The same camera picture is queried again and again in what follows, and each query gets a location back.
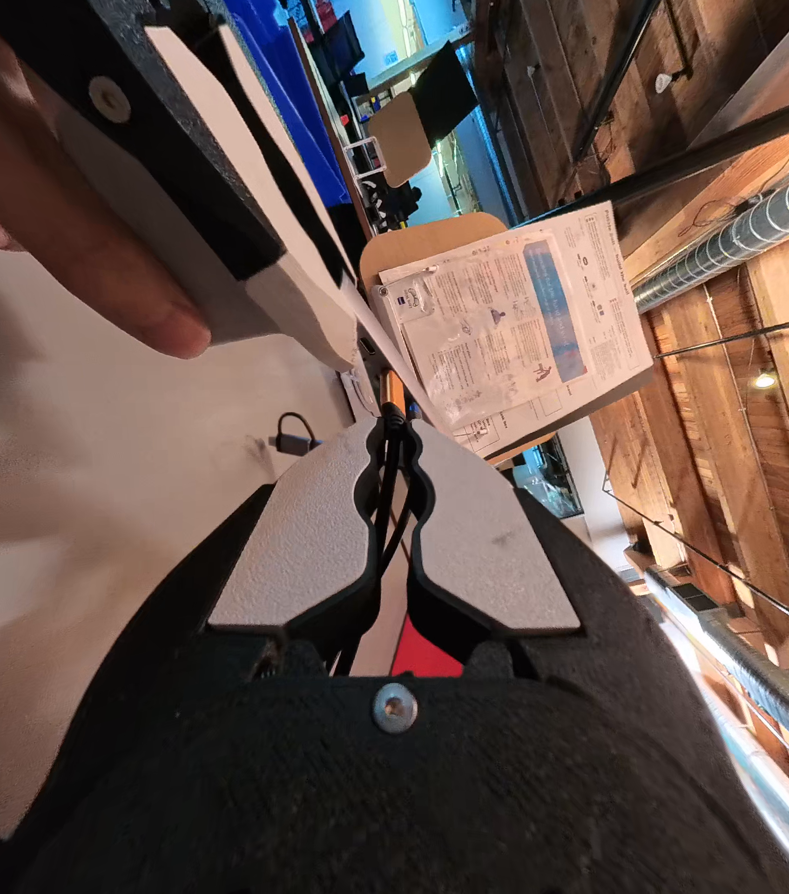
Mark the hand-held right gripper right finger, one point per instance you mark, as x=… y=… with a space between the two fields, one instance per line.
x=499 y=552

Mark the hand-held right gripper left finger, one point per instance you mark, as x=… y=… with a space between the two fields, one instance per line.
x=289 y=545

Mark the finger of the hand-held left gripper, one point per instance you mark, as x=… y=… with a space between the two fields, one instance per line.
x=394 y=349
x=227 y=140

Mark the silver USB hub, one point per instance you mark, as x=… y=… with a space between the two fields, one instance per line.
x=366 y=347

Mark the blue plastic bin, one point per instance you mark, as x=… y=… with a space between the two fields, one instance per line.
x=289 y=91

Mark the red plastic bin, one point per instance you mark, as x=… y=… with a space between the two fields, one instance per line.
x=429 y=649

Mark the grey desk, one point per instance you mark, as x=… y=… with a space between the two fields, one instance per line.
x=122 y=454

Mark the person's left hand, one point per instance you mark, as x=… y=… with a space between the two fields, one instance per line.
x=52 y=209

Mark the small wooden document stand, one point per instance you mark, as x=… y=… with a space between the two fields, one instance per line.
x=401 y=140

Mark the black monitor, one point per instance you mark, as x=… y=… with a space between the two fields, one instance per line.
x=447 y=91

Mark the white ceiling spotlight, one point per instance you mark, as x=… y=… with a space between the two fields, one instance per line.
x=663 y=82

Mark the silver ventilation duct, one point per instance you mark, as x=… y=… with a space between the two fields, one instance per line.
x=771 y=677
x=750 y=230

